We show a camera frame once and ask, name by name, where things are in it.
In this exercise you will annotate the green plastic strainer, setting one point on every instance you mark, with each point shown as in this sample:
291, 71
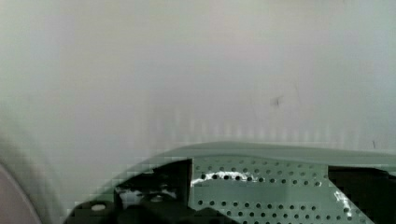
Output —
243, 183

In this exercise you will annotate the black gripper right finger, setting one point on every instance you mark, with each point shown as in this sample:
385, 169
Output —
372, 190

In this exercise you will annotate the grey round plate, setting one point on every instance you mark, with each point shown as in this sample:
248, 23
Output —
15, 207

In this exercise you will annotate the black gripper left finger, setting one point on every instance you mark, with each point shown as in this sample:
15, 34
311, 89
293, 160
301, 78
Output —
169, 182

